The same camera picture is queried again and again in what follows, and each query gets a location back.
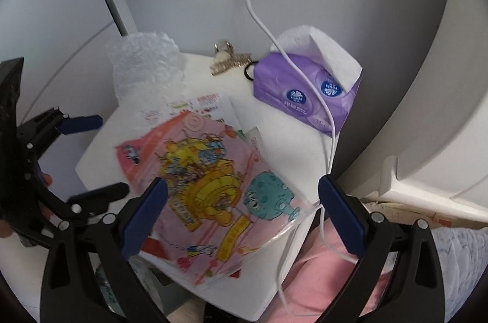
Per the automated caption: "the pink blanket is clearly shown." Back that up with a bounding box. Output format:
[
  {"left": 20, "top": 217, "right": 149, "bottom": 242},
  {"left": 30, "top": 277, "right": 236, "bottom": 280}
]
[{"left": 267, "top": 227, "right": 393, "bottom": 323}]

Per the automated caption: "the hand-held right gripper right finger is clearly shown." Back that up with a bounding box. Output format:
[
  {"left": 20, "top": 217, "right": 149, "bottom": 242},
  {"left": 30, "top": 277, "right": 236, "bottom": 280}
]
[{"left": 318, "top": 174, "right": 448, "bottom": 323}]

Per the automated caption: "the clear bubble wrap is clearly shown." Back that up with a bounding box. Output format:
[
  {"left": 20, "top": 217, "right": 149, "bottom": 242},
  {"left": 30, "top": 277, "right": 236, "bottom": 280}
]
[{"left": 108, "top": 31, "right": 187, "bottom": 110}]

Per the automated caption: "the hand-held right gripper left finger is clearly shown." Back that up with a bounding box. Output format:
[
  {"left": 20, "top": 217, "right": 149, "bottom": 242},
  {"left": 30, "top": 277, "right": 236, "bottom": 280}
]
[{"left": 40, "top": 177, "right": 170, "bottom": 323}]

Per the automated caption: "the person's left hand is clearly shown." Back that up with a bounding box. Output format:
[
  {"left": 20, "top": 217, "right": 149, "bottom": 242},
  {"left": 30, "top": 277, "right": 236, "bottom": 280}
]
[{"left": 0, "top": 172, "right": 54, "bottom": 240}]

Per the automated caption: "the beige patterned bedsheet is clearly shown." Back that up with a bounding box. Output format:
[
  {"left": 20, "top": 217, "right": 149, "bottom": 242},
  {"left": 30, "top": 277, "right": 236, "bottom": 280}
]
[{"left": 364, "top": 199, "right": 488, "bottom": 230}]

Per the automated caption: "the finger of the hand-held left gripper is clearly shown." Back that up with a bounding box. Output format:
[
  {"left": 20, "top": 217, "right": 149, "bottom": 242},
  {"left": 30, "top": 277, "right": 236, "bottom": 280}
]
[
  {"left": 49, "top": 182, "right": 129, "bottom": 232},
  {"left": 17, "top": 108, "right": 103, "bottom": 156}
]

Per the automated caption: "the white tissue sheet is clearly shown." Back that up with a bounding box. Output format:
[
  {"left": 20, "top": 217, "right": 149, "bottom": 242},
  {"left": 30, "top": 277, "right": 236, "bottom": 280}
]
[{"left": 270, "top": 24, "right": 363, "bottom": 91}]

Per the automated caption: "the gold hair claw clip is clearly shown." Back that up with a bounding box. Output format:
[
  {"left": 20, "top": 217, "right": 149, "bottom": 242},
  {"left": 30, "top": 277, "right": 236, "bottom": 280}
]
[{"left": 209, "top": 40, "right": 254, "bottom": 77}]

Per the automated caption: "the black hair tie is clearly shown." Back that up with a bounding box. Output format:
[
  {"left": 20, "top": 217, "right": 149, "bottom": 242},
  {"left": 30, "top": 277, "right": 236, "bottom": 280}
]
[{"left": 242, "top": 60, "right": 260, "bottom": 82}]

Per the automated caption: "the purple tissue pack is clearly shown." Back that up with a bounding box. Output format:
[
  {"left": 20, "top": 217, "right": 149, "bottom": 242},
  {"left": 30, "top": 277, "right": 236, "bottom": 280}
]
[{"left": 253, "top": 52, "right": 363, "bottom": 136}]

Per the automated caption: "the light blue towel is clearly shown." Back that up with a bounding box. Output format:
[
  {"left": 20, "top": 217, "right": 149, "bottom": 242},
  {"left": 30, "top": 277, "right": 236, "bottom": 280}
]
[{"left": 381, "top": 226, "right": 481, "bottom": 323}]

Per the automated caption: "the white bed headboard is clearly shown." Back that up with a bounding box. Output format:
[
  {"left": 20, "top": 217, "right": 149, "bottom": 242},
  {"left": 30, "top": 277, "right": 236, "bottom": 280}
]
[{"left": 337, "top": 0, "right": 488, "bottom": 224}]

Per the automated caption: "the pink cartoon printed plastic bag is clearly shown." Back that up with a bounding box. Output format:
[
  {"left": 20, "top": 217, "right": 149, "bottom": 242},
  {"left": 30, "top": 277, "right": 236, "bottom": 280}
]
[{"left": 114, "top": 111, "right": 319, "bottom": 287}]

